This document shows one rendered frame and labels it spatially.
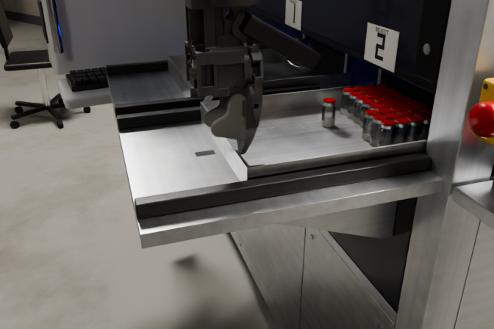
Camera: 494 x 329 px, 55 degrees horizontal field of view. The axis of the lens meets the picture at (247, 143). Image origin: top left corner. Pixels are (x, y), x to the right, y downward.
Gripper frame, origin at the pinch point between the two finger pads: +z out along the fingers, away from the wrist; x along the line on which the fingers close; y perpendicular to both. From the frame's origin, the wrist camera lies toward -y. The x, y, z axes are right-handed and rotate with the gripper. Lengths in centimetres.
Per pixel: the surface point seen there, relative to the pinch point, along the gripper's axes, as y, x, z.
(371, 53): -23.9, -9.1, -8.6
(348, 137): -18.6, -5.0, 3.7
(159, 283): 6, -85, 92
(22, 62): 61, -262, 49
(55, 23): 27, -80, -4
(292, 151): -8.2, -2.9, 3.7
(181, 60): -1, -54, 2
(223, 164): 2.8, -2.4, 3.9
